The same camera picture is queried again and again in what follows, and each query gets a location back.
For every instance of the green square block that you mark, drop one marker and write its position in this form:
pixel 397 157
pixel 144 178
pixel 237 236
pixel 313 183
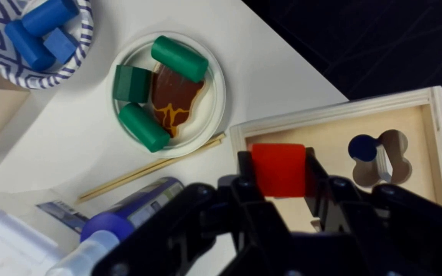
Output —
pixel 130 85

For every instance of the wooden shape sorter cube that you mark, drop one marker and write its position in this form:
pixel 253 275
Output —
pixel 333 123

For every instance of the brown giraffe pattern piece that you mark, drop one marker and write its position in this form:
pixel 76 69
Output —
pixel 176 100

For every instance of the blue spray bottle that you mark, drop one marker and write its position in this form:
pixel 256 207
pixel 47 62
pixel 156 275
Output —
pixel 128 215

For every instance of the red wooden block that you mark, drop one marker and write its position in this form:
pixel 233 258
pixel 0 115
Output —
pixel 279 170

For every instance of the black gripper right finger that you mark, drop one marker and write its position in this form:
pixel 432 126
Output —
pixel 322 193

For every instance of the dark blue round block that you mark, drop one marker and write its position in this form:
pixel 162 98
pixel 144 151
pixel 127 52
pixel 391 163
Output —
pixel 362 147

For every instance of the small white plate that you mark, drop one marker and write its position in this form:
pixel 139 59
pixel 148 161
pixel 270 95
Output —
pixel 210 112

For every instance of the blue cylinder block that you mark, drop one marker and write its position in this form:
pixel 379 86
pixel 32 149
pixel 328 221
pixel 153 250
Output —
pixel 26 48

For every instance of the blue patterned paper plate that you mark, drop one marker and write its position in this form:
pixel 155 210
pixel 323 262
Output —
pixel 6 71

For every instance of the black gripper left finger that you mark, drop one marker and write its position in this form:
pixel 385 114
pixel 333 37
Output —
pixel 253 193

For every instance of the small blue cube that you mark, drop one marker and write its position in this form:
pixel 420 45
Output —
pixel 61 46

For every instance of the wooden chopstick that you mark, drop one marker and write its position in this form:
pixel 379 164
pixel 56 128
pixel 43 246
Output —
pixel 153 169
pixel 148 166

